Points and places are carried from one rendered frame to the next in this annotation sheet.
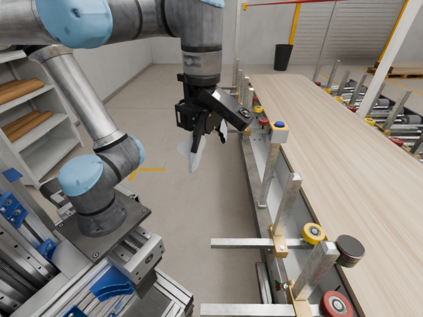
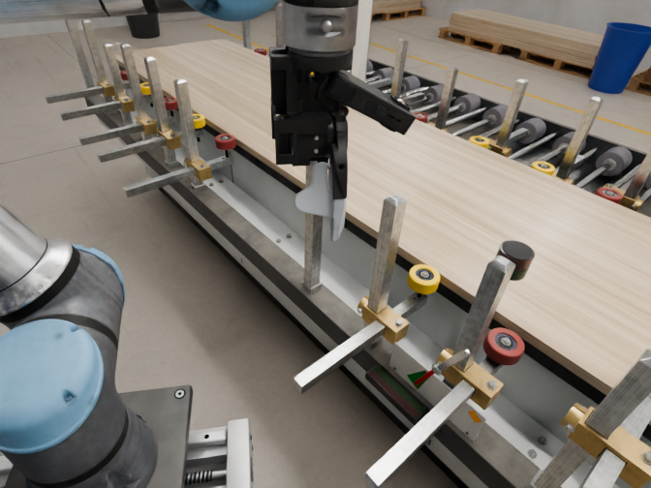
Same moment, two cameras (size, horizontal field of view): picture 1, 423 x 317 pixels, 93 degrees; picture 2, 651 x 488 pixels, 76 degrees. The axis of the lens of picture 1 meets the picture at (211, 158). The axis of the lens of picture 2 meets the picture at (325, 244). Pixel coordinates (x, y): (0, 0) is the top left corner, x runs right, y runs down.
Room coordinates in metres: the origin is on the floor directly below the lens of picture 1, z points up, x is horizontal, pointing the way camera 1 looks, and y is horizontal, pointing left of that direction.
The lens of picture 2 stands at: (0.07, 0.32, 1.63)
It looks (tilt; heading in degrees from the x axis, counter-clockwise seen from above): 39 degrees down; 317
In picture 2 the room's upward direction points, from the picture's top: 3 degrees clockwise
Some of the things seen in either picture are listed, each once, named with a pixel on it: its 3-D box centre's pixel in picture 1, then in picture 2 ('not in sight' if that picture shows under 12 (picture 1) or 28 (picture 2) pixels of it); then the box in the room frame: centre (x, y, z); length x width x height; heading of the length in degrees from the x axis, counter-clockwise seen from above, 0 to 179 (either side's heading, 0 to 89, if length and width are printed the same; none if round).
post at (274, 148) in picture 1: (267, 176); (313, 229); (0.77, -0.29, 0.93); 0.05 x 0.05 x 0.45; 0
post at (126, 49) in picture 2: (240, 95); (139, 101); (2.01, -0.30, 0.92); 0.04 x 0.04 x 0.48; 0
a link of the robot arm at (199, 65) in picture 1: (201, 63); (320, 27); (0.41, 0.02, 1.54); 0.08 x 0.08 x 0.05
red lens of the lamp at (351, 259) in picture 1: (349, 248); (514, 255); (0.26, -0.33, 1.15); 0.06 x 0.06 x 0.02
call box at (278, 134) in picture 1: (277, 133); not in sight; (0.77, -0.29, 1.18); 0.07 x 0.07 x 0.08; 0
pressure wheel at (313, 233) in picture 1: (310, 238); (420, 289); (0.47, -0.41, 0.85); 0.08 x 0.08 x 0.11
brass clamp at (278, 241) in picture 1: (277, 239); (382, 318); (0.49, -0.29, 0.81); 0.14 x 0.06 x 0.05; 0
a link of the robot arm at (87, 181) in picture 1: (88, 181); (52, 393); (0.44, 0.37, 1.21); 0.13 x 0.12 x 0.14; 155
